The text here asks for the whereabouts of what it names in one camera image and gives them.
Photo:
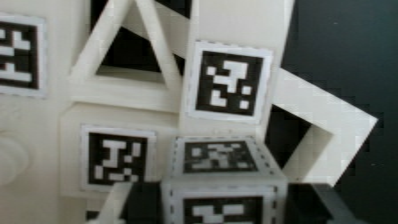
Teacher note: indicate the white chair seat part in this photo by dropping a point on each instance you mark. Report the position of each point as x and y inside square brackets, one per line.
[74, 151]

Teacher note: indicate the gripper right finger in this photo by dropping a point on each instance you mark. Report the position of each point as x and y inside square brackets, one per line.
[342, 215]

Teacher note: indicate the white tagged cube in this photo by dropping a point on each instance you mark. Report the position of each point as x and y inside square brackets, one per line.
[225, 187]

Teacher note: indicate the white chair back part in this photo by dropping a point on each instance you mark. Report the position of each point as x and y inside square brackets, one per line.
[220, 52]

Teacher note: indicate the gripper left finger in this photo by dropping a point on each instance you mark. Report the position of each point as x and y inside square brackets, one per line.
[111, 212]

